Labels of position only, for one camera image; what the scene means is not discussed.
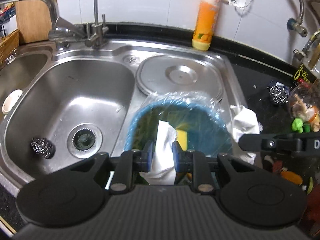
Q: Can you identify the thin drinking water tap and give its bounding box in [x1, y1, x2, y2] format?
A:
[85, 0, 108, 49]

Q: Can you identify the round sink lid cover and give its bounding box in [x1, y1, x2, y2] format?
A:
[136, 55, 224, 101]

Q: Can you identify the wicker basket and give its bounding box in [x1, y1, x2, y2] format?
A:
[0, 30, 20, 64]

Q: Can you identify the sink drain strainer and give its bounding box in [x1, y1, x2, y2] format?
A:
[67, 123, 103, 159]

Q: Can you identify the main sink faucet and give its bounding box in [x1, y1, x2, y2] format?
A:
[1, 0, 86, 51]

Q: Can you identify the yellow green sponge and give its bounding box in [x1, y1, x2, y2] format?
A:
[176, 129, 196, 151]

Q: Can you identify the steel wool ball in sink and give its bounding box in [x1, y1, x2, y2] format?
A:
[30, 137, 55, 159]

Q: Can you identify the blue bin with plastic liner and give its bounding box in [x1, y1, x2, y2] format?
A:
[124, 90, 233, 181]

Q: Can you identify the stainless steel sink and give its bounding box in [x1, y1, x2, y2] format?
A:
[1, 40, 246, 195]

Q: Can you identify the steel wool ball on counter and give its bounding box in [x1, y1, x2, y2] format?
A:
[268, 81, 290, 105]

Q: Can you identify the orange carrot slice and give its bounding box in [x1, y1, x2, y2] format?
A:
[308, 106, 319, 125]

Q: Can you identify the small green toy broccoli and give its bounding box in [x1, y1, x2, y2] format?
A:
[291, 118, 311, 133]

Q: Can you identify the large soy sauce bottle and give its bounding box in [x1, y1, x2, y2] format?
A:
[293, 53, 319, 87]

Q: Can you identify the clear glass bowl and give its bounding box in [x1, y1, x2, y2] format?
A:
[288, 81, 319, 133]

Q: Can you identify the wooden cutting board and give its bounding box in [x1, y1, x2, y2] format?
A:
[16, 0, 52, 44]

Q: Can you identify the wall water valve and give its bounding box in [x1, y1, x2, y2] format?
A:
[286, 18, 308, 37]

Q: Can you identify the white paper napkin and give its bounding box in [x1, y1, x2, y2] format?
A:
[140, 106, 260, 185]

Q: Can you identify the orange dish soap bottle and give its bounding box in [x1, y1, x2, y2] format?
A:
[192, 0, 221, 51]

